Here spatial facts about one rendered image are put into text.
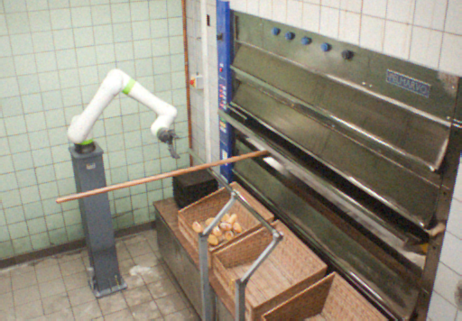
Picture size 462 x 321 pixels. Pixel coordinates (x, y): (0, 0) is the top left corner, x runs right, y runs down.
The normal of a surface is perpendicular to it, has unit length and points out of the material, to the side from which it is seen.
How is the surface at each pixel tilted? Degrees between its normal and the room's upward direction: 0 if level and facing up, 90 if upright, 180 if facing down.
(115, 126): 90
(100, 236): 90
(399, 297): 70
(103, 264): 90
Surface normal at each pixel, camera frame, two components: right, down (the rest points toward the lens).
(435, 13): -0.89, 0.19
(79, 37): 0.45, 0.37
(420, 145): -0.84, -0.13
